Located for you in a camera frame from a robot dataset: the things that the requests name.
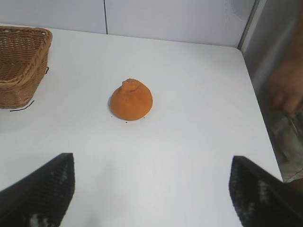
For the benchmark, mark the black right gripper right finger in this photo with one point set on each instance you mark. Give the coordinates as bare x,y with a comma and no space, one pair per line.
258,198

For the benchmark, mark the long black thread piece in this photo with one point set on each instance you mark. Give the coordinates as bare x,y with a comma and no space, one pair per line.
23,108

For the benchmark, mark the bumpy orange fruit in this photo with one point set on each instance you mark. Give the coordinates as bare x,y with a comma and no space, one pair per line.
131,101

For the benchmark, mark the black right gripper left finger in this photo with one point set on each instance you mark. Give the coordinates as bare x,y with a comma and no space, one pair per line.
40,194

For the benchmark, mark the person's bare hand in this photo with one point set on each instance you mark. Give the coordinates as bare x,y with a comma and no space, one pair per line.
287,87

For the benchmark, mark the woven wicker basket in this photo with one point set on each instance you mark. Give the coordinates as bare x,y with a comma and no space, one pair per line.
19,66

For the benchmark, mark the short black thread piece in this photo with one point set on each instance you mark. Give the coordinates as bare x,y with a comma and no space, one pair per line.
47,70

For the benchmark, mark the grey metal frame post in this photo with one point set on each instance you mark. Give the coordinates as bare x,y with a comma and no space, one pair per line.
248,23

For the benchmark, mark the camouflage trousers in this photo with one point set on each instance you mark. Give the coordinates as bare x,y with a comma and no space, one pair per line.
290,146

